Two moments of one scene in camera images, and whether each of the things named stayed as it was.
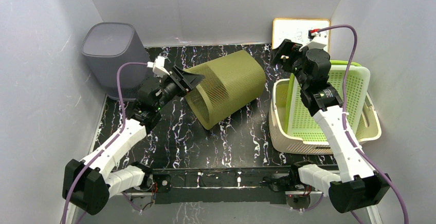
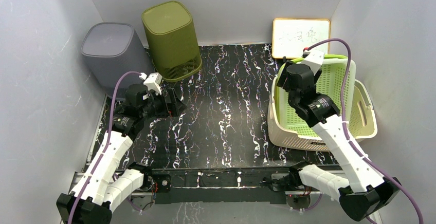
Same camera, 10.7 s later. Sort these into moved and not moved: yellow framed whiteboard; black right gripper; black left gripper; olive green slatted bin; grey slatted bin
Moved: black left gripper; olive green slatted bin; black right gripper
Not moved: yellow framed whiteboard; grey slatted bin
